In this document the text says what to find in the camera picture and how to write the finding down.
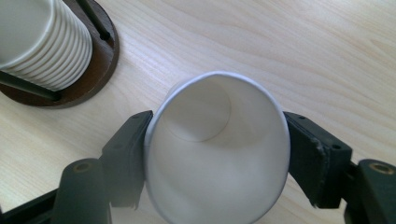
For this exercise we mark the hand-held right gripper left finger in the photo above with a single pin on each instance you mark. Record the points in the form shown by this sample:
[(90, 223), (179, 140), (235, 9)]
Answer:
[(124, 155)]

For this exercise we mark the dark brown double cup holder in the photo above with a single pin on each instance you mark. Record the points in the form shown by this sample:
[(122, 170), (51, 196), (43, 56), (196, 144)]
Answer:
[(102, 65)]

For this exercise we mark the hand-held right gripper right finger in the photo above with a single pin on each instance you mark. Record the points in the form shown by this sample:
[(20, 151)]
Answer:
[(314, 161)]

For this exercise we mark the single white paper cup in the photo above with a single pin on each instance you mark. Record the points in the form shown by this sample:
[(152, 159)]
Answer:
[(218, 168)]

